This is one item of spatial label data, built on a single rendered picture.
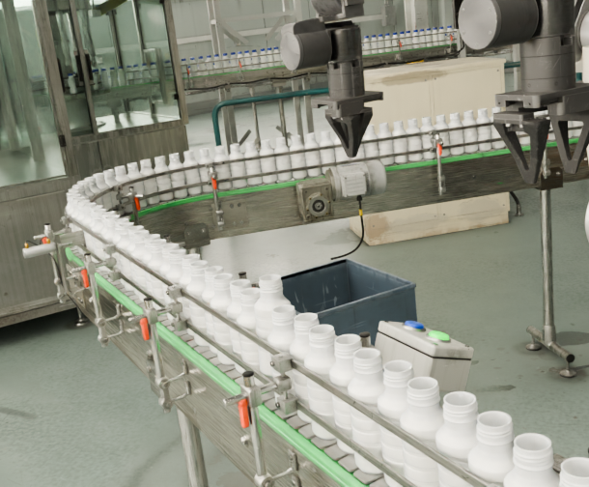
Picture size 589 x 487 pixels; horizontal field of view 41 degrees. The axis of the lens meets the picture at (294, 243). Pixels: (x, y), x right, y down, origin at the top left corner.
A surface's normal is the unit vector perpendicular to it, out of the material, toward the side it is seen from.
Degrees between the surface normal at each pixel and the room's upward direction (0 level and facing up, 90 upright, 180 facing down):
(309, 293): 90
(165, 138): 90
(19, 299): 90
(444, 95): 90
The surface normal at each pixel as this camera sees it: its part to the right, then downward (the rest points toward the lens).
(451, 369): 0.48, 0.18
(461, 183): 0.20, 0.25
